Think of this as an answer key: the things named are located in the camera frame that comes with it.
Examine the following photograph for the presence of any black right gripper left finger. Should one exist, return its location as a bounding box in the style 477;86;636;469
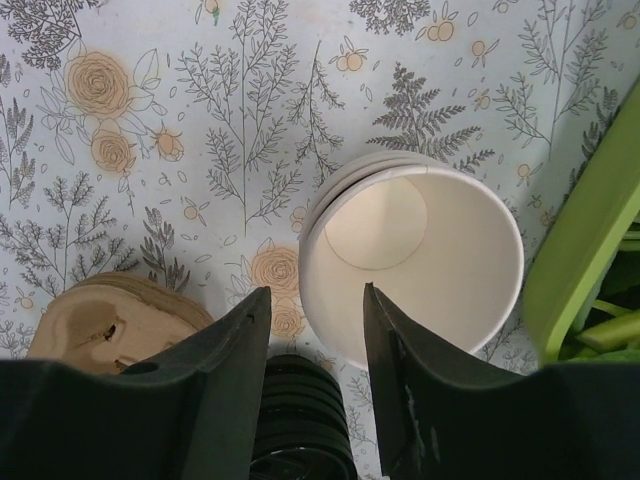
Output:
1;287;271;479

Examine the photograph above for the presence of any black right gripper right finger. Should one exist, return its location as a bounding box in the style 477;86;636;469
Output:
363;284;639;479

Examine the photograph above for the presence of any stack of black lids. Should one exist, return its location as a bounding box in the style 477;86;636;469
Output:
249;354;358;480

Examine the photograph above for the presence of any stack of pulp cup carriers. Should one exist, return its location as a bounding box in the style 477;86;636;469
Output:
27;272;214;374

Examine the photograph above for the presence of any stack of paper cups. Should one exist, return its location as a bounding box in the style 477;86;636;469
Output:
298;151;524;368

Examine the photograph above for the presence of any green plastic vegetable tray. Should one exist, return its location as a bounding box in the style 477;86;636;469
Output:
521;86;639;365

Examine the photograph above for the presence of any floral table mat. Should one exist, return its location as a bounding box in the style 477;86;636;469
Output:
1;1;639;479

